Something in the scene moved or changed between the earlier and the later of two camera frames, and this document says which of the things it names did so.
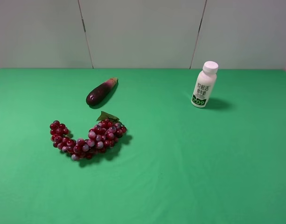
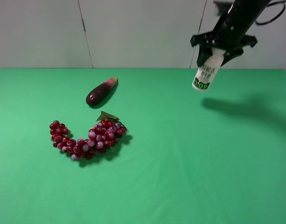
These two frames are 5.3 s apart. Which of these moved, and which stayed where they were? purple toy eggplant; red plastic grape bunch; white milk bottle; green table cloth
Moved: white milk bottle
Stayed: red plastic grape bunch; purple toy eggplant; green table cloth
